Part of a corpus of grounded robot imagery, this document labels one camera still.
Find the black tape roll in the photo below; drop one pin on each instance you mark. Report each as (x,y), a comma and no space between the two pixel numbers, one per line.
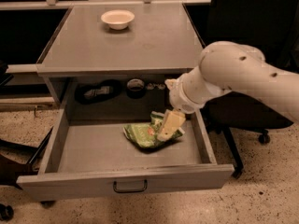
(135,88)

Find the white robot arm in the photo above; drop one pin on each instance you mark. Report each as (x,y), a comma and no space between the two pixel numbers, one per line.
(224,67)

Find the white bowl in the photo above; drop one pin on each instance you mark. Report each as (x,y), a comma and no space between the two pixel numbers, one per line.
(118,19)

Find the grey open drawer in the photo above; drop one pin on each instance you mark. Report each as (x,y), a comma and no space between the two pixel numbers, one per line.
(88,151)

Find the black drawer handle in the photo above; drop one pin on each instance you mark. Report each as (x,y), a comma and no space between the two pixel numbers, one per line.
(130,186)

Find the small metal clips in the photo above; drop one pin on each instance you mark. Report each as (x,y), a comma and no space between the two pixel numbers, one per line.
(153,86)

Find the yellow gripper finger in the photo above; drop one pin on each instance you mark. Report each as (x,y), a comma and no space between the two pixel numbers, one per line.
(172,121)

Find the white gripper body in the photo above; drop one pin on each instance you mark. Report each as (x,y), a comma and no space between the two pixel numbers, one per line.
(179,97)

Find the green jalapeno chip bag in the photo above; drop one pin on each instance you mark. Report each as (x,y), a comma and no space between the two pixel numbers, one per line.
(144,135)

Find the black office chair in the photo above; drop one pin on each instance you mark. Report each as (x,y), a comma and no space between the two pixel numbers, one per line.
(268,25)

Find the grey cabinet counter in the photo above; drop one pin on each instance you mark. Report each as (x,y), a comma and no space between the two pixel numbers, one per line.
(160,40)

